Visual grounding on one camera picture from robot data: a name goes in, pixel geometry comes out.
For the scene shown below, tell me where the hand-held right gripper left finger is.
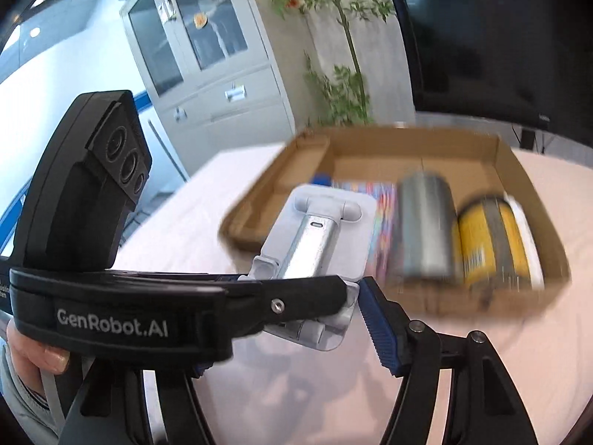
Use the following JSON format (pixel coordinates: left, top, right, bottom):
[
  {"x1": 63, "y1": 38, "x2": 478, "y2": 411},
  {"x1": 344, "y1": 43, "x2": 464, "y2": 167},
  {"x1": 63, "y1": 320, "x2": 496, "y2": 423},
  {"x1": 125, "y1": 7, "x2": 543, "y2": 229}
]
[{"x1": 58, "y1": 359, "x2": 216, "y2": 445}]

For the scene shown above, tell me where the shallow cardboard box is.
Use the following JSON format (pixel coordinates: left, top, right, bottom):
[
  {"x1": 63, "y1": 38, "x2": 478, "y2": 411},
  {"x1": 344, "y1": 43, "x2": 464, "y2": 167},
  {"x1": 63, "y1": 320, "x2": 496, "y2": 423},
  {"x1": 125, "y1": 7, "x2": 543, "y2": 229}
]
[{"x1": 218, "y1": 125, "x2": 572, "y2": 318}]

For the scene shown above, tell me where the colourful board game box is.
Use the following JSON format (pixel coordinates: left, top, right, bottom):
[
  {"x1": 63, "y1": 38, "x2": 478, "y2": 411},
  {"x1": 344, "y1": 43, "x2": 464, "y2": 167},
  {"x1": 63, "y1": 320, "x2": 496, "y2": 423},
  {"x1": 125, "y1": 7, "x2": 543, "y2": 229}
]
[{"x1": 334, "y1": 181, "x2": 399, "y2": 283}]

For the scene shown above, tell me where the grey metal cabinet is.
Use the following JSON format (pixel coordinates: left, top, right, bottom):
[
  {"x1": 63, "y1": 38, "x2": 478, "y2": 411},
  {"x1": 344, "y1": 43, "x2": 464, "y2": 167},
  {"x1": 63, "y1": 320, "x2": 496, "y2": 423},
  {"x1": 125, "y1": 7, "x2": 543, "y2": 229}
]
[{"x1": 120, "y1": 0, "x2": 297, "y2": 181}]

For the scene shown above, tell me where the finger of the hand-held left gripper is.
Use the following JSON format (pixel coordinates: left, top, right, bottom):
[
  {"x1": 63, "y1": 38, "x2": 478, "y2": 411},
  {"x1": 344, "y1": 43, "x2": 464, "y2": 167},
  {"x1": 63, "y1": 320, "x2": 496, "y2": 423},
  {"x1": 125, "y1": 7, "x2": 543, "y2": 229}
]
[{"x1": 222, "y1": 274, "x2": 348, "y2": 337}]

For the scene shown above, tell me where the person's left forearm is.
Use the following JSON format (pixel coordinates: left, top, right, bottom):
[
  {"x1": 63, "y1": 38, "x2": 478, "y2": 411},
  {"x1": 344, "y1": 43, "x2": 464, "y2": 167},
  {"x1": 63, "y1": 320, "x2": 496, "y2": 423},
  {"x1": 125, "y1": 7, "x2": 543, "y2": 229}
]
[{"x1": 0, "y1": 347, "x2": 63, "y2": 432}]

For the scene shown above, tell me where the clear jar with yellow label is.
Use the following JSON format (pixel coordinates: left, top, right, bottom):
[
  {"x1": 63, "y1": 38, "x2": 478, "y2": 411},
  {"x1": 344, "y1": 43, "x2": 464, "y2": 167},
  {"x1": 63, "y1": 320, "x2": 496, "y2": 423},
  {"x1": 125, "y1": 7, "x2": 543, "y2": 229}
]
[{"x1": 456, "y1": 197, "x2": 533, "y2": 293}]

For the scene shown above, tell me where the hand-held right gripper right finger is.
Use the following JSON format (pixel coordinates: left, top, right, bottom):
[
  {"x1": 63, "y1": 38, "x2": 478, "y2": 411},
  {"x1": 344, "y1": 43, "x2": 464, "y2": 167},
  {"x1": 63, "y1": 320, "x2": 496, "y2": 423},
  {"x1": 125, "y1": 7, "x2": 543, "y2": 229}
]
[{"x1": 359, "y1": 277, "x2": 540, "y2": 445}]

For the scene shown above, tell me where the person's left hand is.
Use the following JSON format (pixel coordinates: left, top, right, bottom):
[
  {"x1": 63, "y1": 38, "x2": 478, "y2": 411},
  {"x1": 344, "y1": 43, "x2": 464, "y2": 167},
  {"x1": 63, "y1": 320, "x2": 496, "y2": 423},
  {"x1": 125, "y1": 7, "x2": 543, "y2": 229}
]
[{"x1": 4, "y1": 320, "x2": 70, "y2": 399}]

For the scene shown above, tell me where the black flat screen television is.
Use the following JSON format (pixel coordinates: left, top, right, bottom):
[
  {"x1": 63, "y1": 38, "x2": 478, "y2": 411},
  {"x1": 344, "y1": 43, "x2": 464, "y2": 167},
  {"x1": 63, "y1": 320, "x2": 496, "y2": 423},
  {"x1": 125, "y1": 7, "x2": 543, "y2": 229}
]
[{"x1": 377, "y1": 0, "x2": 593, "y2": 154}]

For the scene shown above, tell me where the tall green potted plant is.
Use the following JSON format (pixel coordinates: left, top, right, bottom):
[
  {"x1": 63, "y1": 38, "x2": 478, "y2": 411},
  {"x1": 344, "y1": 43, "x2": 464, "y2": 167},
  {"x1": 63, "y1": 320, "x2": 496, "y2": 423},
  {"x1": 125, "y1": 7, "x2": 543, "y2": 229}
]
[{"x1": 255, "y1": 0, "x2": 399, "y2": 126}]

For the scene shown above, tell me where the silver metal can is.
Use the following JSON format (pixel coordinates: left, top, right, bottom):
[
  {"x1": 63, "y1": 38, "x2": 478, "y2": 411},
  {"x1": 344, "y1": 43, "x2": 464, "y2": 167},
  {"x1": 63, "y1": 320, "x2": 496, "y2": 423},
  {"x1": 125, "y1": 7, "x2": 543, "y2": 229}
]
[{"x1": 387, "y1": 171, "x2": 457, "y2": 283}]

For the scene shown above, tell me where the white folding phone stand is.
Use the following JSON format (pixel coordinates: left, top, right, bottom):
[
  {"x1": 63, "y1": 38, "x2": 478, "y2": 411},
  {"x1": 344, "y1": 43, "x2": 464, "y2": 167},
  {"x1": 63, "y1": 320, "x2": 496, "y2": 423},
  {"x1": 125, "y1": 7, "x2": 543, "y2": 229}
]
[{"x1": 250, "y1": 184, "x2": 377, "y2": 352}]

